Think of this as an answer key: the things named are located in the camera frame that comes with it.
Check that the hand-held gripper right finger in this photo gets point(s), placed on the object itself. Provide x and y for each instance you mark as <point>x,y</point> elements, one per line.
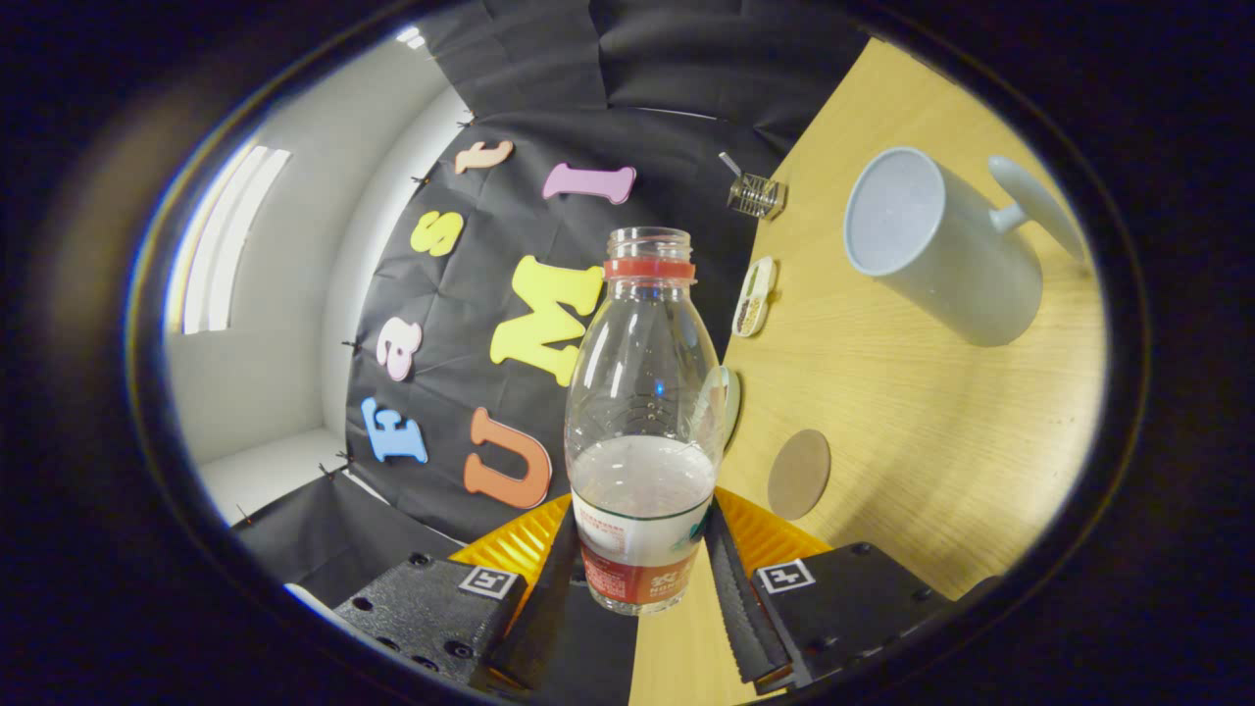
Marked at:
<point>730,598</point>

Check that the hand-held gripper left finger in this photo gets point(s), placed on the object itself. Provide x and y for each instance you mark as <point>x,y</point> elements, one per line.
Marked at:
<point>549,608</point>

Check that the round brown coaster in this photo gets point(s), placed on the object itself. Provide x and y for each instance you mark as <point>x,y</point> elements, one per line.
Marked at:
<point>799,476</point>

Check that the clear plastic juice bottle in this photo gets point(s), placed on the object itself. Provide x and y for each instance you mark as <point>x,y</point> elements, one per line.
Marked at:
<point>642,392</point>

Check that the pale blue cup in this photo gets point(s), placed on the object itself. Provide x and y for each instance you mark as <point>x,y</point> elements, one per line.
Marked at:
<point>971,275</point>

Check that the pale green plate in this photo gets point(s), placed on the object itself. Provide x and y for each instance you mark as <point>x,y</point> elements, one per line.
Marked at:
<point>732,407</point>

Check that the wooden table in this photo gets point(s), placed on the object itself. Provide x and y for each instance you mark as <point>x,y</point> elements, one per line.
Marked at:
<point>931,441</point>

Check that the small white divided dish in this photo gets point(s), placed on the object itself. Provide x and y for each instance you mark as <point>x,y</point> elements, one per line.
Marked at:
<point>755,299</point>

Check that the metal spoon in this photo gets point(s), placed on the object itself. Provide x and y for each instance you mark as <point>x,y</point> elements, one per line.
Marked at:
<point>730,164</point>

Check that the large ceiling light panel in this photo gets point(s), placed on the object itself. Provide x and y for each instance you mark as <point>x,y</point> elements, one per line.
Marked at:
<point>230,245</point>

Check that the small ceiling light panel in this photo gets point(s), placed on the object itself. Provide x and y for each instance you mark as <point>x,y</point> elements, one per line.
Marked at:
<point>411,37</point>

